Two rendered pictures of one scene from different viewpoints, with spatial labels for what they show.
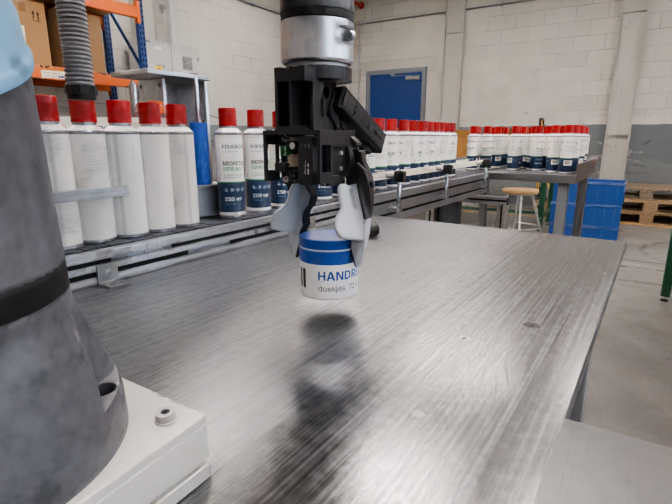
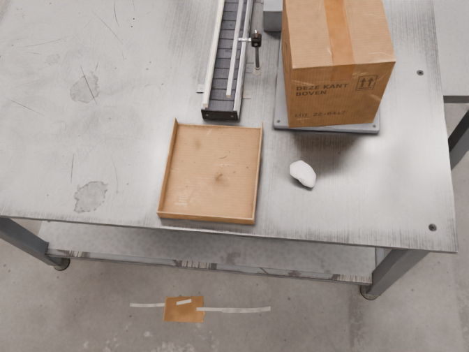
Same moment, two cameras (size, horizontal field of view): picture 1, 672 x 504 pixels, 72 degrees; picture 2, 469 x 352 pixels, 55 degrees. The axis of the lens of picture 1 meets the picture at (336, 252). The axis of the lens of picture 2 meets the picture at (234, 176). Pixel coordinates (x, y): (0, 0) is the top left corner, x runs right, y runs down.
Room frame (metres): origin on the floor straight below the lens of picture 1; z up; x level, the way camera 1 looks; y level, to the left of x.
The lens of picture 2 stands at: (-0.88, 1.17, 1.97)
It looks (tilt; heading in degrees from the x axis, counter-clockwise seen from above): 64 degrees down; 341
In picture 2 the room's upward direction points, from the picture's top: 10 degrees counter-clockwise
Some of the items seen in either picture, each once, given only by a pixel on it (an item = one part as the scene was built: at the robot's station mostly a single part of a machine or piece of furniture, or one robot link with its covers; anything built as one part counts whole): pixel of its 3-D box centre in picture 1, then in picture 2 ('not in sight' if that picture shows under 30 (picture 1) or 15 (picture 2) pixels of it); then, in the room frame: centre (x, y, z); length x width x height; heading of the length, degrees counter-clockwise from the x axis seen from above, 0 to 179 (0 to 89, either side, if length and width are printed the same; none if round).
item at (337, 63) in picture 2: not in sight; (329, 52); (-0.23, 0.62, 0.99); 0.30 x 0.24 x 0.27; 153
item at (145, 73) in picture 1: (161, 76); not in sight; (0.91, 0.32, 1.14); 0.14 x 0.11 x 0.01; 146
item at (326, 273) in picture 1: (329, 263); not in sight; (0.54, 0.01, 0.89); 0.07 x 0.07 x 0.07
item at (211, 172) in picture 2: not in sight; (212, 167); (-0.32, 1.04, 0.85); 0.30 x 0.26 x 0.04; 146
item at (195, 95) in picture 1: (169, 148); not in sight; (0.91, 0.32, 1.01); 0.14 x 0.13 x 0.26; 146
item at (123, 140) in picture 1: (125, 170); not in sight; (0.73, 0.33, 0.98); 0.05 x 0.05 x 0.20
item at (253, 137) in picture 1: (257, 161); not in sight; (0.97, 0.16, 0.98); 0.05 x 0.05 x 0.20
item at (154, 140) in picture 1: (154, 168); not in sight; (0.77, 0.30, 0.98); 0.05 x 0.05 x 0.20
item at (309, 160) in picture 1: (314, 129); not in sight; (0.51, 0.02, 1.04); 0.09 x 0.08 x 0.12; 149
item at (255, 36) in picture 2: not in sight; (249, 50); (-0.05, 0.77, 0.91); 0.07 x 0.03 x 0.16; 56
